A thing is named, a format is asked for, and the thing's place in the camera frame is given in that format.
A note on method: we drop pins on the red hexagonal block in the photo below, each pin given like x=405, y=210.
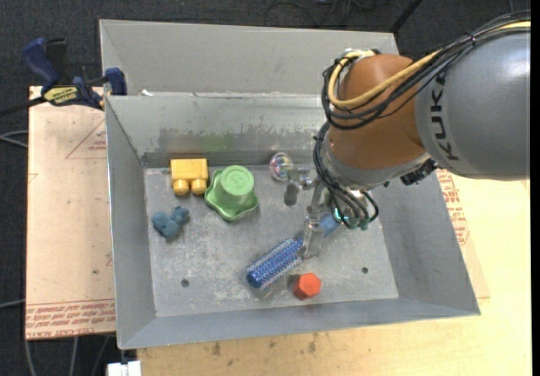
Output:
x=306, y=286

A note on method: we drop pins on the grey metal bin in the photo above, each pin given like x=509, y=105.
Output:
x=219, y=248

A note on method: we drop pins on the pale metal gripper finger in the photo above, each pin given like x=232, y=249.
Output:
x=301, y=180
x=313, y=239

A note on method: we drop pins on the blue spiky roller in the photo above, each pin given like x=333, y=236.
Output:
x=274, y=262

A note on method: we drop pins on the blue toy animal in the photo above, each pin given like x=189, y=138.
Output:
x=169, y=222

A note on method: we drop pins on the green plastic cup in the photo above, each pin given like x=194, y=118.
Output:
x=233, y=193

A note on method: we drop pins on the clear glass ball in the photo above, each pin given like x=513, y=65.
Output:
x=280, y=165

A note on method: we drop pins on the yellow toy block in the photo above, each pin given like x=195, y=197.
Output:
x=189, y=174

